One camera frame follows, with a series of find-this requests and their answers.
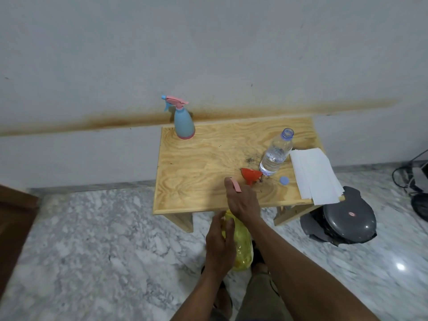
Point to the person's right fingers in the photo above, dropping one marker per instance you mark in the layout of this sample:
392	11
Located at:
230	193

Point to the person's right forearm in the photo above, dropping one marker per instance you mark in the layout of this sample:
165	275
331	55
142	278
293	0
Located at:
301	280

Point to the brown wooden door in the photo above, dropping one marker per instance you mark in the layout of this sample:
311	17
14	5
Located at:
15	230

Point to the blue bottle cap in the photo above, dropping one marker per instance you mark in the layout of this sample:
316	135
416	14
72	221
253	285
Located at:
284	181

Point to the small wooden table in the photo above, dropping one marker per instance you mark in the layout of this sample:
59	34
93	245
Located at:
200	163

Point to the grey lidded waste bin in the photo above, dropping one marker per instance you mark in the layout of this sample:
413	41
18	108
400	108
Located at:
347	218

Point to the blue spray bottle pink trigger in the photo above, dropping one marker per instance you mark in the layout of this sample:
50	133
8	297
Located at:
184	125

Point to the white paper sheets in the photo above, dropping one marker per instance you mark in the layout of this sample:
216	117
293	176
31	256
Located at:
316	177

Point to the pink spray nozzle part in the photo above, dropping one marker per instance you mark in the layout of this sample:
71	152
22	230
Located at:
235	185

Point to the person's left forearm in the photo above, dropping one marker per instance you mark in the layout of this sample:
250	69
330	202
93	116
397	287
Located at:
200	297

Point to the black rounded object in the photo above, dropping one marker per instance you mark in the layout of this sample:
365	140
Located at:
421	207

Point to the person's right hand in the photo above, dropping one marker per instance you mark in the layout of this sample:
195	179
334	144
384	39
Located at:
244	207

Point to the person's left hand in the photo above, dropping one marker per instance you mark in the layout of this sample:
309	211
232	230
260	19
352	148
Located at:
215	245

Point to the person's left fingers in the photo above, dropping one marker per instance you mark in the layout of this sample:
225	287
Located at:
230	230

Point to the person's olive trousers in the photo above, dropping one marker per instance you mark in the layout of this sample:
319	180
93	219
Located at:
264	300

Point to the red plastic funnel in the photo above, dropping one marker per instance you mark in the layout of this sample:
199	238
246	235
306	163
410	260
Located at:
250	175

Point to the yellow plastic spray bottle body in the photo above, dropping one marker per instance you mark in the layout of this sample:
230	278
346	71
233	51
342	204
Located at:
243	244

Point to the clear plastic water bottle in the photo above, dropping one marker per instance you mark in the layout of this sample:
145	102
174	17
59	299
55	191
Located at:
276	155

